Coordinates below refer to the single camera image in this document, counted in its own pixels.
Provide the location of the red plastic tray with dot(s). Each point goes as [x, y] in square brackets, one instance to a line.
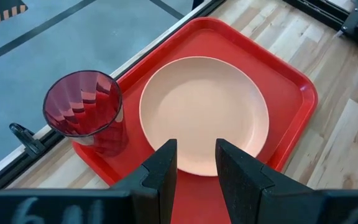
[228, 40]

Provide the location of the red translucent plastic cup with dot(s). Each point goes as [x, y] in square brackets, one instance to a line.
[85, 105]

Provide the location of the pink round plate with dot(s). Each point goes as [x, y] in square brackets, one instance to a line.
[204, 109]

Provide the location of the black clamp mount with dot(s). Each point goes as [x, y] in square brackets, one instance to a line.
[26, 140]

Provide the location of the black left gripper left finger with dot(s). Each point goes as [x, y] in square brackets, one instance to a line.
[154, 183]

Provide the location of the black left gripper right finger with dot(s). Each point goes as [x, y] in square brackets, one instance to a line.
[241, 183]

